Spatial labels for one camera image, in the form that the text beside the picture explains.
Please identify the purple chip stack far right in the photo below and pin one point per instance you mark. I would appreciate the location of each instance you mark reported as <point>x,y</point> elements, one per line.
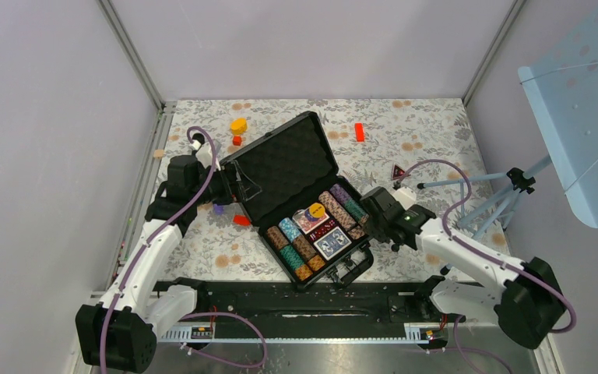
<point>352,207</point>

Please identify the black microphone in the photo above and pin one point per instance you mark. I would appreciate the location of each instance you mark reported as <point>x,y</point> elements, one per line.
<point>198,138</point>

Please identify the black poker chip case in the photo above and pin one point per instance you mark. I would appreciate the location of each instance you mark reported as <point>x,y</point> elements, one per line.
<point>294,164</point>

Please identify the purple toy microphone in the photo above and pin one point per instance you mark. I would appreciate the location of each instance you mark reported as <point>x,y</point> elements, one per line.
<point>218,210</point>

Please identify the clear plastic disc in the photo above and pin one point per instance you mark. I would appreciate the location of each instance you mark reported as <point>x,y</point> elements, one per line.
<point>302,223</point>

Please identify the light blue tripod stand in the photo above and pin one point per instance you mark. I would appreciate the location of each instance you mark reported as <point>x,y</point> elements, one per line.
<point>502,205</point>

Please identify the blue playing card deck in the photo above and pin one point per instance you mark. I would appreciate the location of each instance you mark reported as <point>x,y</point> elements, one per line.
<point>331,243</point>

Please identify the red black triangle card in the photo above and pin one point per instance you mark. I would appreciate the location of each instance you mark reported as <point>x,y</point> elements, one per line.
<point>398,173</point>

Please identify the blue small blind button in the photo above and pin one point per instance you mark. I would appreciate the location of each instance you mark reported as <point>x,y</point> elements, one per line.
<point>308,215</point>

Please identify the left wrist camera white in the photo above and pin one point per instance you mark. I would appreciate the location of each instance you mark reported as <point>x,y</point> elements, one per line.
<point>204,155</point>

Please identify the red playing card deck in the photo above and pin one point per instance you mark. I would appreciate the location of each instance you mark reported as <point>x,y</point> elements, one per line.
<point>318,222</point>

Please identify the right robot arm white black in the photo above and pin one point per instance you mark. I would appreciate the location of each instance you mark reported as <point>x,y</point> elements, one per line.
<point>522,298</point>

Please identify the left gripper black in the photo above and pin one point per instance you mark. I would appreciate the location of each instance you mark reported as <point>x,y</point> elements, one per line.
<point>232,191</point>

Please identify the light blue perforated panel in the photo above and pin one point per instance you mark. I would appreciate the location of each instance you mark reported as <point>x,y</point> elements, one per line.
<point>562,90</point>

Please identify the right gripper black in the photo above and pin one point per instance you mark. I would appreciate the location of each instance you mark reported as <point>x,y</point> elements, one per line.
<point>373,232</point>

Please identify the yellow cylinder block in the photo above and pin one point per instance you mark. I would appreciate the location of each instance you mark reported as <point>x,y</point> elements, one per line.
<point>239,126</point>

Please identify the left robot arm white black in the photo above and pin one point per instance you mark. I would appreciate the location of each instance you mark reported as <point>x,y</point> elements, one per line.
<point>122,329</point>

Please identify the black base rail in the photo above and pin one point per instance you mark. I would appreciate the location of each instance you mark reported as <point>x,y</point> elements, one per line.
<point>361,311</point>

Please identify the red rectangular block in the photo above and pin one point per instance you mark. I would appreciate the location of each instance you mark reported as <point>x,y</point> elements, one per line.
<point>241,220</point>

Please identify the floral table mat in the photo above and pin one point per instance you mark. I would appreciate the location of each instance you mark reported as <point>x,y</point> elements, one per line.
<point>432,135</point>

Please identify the red block beside case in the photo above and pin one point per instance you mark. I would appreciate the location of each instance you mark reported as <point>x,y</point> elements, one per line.
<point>359,132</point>

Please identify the yellow dealer button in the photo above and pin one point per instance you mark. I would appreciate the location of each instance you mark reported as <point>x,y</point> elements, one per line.
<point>317,210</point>

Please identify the brown chip stack far left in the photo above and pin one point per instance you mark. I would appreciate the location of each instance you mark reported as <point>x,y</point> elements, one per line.
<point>289,254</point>

